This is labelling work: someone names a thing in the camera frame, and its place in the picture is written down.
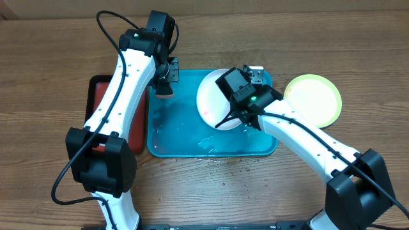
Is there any black tray with red liquid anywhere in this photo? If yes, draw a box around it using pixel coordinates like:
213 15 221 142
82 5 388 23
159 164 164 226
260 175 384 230
85 75 146 155

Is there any white plate with red stain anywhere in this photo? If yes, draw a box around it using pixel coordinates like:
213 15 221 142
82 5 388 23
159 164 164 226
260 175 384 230
196 69 242 131

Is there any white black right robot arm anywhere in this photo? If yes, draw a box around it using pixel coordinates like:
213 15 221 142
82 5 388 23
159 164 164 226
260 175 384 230
230 66 397 229

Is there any teal plastic tray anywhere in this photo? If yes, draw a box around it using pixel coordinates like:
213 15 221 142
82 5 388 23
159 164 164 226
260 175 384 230
147 69 278 158

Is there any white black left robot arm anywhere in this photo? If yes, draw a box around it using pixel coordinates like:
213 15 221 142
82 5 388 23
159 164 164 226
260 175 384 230
52 26 177 229

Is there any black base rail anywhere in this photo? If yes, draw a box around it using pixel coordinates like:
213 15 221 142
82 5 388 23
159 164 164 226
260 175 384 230
136 220 309 230

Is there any yellow plate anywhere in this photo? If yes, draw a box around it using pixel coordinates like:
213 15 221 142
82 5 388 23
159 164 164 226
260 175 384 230
284 74 343 128

